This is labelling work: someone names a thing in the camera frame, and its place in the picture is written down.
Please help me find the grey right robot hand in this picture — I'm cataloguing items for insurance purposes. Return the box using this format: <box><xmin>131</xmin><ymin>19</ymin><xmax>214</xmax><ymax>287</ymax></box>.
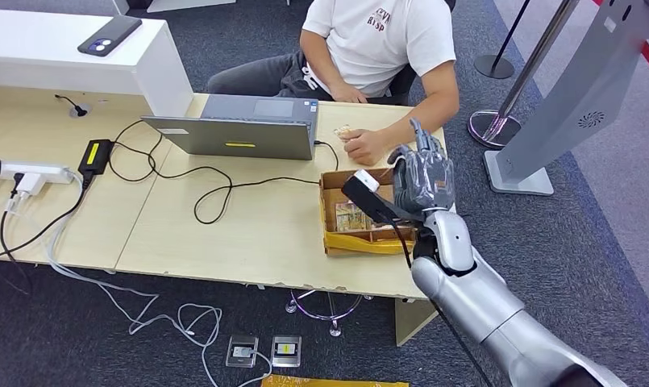
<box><xmin>387</xmin><ymin>117</ymin><xmax>456</xmax><ymax>218</ymax></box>

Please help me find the chrome base stanchion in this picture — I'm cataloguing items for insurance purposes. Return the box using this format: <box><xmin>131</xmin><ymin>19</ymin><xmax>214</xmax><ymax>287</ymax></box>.
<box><xmin>466</xmin><ymin>0</ymin><xmax>581</xmax><ymax>151</ymax></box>

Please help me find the white power strip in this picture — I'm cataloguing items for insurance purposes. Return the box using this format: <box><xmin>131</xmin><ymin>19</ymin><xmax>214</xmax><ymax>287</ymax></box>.
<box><xmin>0</xmin><ymin>159</ymin><xmax>77</xmax><ymax>185</ymax></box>

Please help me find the silver floor socket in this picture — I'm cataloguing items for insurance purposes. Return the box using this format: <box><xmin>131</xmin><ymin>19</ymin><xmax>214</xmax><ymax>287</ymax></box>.
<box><xmin>269</xmin><ymin>334</ymin><xmax>303</xmax><ymax>368</ymax></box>
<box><xmin>225</xmin><ymin>334</ymin><xmax>260</xmax><ymax>369</ymax></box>

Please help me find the white counter riser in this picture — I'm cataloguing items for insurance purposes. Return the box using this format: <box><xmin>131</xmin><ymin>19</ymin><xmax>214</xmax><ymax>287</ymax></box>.
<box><xmin>0</xmin><ymin>8</ymin><xmax>194</xmax><ymax>118</ymax></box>

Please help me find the short black plug cable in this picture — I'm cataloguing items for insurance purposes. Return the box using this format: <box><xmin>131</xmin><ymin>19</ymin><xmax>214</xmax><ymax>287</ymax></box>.
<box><xmin>54</xmin><ymin>94</ymin><xmax>87</xmax><ymax>116</ymax></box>

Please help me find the black mains cable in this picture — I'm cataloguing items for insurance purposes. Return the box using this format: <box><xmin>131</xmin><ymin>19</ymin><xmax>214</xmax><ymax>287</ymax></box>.
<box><xmin>0</xmin><ymin>170</ymin><xmax>92</xmax><ymax>263</ymax></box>

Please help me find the thin white cable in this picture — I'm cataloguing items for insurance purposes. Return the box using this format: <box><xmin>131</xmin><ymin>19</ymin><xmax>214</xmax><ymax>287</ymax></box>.
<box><xmin>127</xmin><ymin>302</ymin><xmax>274</xmax><ymax>387</ymax></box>

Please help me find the grey laptop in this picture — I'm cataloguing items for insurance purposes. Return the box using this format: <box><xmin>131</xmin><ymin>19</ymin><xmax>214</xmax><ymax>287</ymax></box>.
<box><xmin>140</xmin><ymin>94</ymin><xmax>321</xmax><ymax>161</ymax></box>

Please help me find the orange floor tape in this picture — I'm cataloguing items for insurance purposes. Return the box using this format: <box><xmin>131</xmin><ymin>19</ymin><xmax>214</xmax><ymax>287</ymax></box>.
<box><xmin>260</xmin><ymin>374</ymin><xmax>410</xmax><ymax>387</ymax></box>

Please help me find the black power adapter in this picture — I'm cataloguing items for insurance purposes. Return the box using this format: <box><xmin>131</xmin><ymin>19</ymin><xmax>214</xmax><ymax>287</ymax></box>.
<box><xmin>77</xmin><ymin>138</ymin><xmax>114</xmax><ymax>177</ymax></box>

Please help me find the dark smartphone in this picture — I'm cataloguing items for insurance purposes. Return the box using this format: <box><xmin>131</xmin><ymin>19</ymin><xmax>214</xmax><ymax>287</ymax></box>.
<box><xmin>77</xmin><ymin>15</ymin><xmax>144</xmax><ymax>58</ymax></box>

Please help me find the black laptop power cable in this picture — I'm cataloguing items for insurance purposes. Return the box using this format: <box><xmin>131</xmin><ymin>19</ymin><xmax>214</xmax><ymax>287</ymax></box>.
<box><xmin>106</xmin><ymin>118</ymin><xmax>340</xmax><ymax>226</ymax></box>

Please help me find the person's right hand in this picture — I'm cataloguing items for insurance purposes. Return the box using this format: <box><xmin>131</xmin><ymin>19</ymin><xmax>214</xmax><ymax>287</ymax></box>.
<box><xmin>329</xmin><ymin>83</ymin><xmax>369</xmax><ymax>105</ymax></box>

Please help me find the person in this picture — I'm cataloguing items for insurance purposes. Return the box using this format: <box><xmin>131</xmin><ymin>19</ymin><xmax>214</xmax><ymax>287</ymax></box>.
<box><xmin>206</xmin><ymin>0</ymin><xmax>461</xmax><ymax>167</ymax></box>

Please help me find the cardboard divider box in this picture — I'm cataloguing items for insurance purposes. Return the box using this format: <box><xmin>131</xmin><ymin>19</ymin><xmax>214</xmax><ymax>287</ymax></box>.
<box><xmin>318</xmin><ymin>168</ymin><xmax>418</xmax><ymax>257</ymax></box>

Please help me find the thick white cable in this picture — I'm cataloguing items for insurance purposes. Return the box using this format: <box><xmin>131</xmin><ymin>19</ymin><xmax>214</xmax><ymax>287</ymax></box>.
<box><xmin>44</xmin><ymin>173</ymin><xmax>161</xmax><ymax>335</ymax></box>

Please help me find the printed room key card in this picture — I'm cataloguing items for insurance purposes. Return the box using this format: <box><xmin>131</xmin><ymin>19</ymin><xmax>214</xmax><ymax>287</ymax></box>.
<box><xmin>335</xmin><ymin>202</ymin><xmax>376</xmax><ymax>233</ymax></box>

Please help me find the wooden desk leg panel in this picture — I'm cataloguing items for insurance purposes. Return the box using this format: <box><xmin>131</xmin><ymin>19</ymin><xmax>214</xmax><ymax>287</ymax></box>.
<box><xmin>394</xmin><ymin>298</ymin><xmax>437</xmax><ymax>348</ymax></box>

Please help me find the chrome base stool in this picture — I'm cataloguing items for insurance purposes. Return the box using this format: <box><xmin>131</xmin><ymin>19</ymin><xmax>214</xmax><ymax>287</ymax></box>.
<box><xmin>285</xmin><ymin>288</ymin><xmax>374</xmax><ymax>339</ymax></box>

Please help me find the person's left hand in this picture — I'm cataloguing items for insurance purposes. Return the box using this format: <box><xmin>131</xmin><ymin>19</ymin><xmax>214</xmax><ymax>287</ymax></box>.
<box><xmin>339</xmin><ymin>127</ymin><xmax>393</xmax><ymax>167</ymax></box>

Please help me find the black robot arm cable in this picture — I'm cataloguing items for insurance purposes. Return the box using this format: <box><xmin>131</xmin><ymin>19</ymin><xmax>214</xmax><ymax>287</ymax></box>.
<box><xmin>390</xmin><ymin>216</ymin><xmax>496</xmax><ymax>387</ymax></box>

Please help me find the grey kiosk stand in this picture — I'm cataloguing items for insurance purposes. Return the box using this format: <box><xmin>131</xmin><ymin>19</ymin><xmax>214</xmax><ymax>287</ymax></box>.
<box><xmin>483</xmin><ymin>0</ymin><xmax>649</xmax><ymax>197</ymax></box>

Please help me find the white charger block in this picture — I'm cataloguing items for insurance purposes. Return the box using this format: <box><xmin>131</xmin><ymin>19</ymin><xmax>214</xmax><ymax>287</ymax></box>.
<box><xmin>14</xmin><ymin>172</ymin><xmax>46</xmax><ymax>200</ymax></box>

